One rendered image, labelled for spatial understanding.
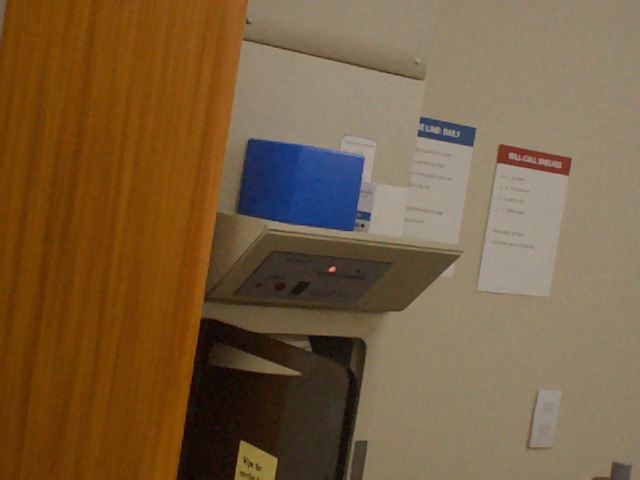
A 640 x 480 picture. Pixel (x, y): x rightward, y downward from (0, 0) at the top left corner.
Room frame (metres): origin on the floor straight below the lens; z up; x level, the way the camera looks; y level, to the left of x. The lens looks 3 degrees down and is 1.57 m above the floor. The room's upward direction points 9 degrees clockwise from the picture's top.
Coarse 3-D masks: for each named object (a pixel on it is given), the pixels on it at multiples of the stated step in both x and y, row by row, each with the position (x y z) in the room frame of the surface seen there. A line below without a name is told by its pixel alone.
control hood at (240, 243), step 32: (224, 224) 1.54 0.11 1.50; (256, 224) 1.50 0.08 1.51; (288, 224) 1.52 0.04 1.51; (224, 256) 1.53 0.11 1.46; (256, 256) 1.52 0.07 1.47; (352, 256) 1.60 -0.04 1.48; (384, 256) 1.63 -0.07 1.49; (416, 256) 1.66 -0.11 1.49; (448, 256) 1.69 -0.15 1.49; (224, 288) 1.55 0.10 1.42; (384, 288) 1.69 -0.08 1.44; (416, 288) 1.72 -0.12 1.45
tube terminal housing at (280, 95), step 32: (256, 64) 1.60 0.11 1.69; (288, 64) 1.63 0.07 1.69; (320, 64) 1.66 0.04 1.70; (256, 96) 1.60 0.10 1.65; (288, 96) 1.63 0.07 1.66; (320, 96) 1.67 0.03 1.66; (352, 96) 1.70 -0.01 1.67; (384, 96) 1.74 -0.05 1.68; (416, 96) 1.77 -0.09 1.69; (256, 128) 1.61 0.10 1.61; (288, 128) 1.64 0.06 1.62; (320, 128) 1.67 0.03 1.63; (352, 128) 1.71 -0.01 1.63; (384, 128) 1.74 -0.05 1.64; (416, 128) 1.78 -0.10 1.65; (224, 160) 1.58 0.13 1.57; (384, 160) 1.75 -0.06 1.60; (224, 192) 1.59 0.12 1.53; (224, 320) 1.60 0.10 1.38; (256, 320) 1.64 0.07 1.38; (288, 320) 1.67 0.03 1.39; (320, 320) 1.70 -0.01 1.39; (352, 320) 1.74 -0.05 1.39; (384, 320) 1.78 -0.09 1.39; (352, 352) 1.78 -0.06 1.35; (352, 416) 1.79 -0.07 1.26; (352, 448) 1.76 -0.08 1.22
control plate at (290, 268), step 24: (264, 264) 1.54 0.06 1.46; (288, 264) 1.56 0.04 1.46; (312, 264) 1.58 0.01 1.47; (336, 264) 1.60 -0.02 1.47; (360, 264) 1.62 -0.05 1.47; (384, 264) 1.64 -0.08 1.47; (240, 288) 1.56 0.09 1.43; (264, 288) 1.58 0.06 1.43; (288, 288) 1.60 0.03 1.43; (312, 288) 1.62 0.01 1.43; (360, 288) 1.67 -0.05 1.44
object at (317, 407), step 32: (224, 352) 1.51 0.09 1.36; (256, 352) 1.45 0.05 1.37; (288, 352) 1.40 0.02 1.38; (224, 384) 1.50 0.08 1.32; (256, 384) 1.45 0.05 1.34; (288, 384) 1.40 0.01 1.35; (320, 384) 1.35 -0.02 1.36; (352, 384) 1.31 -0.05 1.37; (224, 416) 1.49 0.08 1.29; (256, 416) 1.44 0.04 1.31; (288, 416) 1.39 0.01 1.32; (320, 416) 1.34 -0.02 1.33; (192, 448) 1.54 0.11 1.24; (224, 448) 1.48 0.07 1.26; (288, 448) 1.38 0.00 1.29; (320, 448) 1.33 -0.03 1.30
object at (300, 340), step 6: (270, 336) 1.70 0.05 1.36; (276, 336) 1.70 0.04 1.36; (282, 336) 1.71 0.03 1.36; (288, 336) 1.71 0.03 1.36; (294, 336) 1.72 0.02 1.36; (300, 336) 1.73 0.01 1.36; (306, 336) 1.75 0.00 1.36; (288, 342) 1.71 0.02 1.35; (294, 342) 1.72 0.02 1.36; (300, 342) 1.73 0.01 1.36; (306, 342) 1.74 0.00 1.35; (306, 348) 1.74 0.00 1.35
